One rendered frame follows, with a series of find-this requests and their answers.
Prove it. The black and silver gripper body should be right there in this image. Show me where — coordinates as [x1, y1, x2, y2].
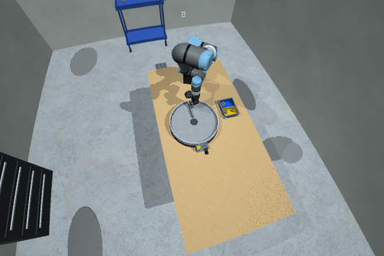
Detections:
[184, 90, 201, 105]

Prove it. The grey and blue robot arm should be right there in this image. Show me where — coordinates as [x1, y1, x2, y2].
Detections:
[172, 37, 219, 92]

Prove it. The dark grey two-compartment bin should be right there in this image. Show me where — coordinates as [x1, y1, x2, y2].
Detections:
[217, 97, 240, 119]

